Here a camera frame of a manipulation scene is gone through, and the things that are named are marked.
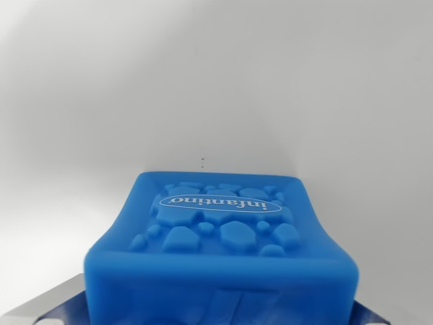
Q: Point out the blue soft infantino cube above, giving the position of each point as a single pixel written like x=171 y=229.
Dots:
x=220 y=271

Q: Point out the black-tipped silver gripper left finger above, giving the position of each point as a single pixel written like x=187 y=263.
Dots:
x=57 y=304

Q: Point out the black-tipped silver gripper right finger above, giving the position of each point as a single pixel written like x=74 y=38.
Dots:
x=367 y=313

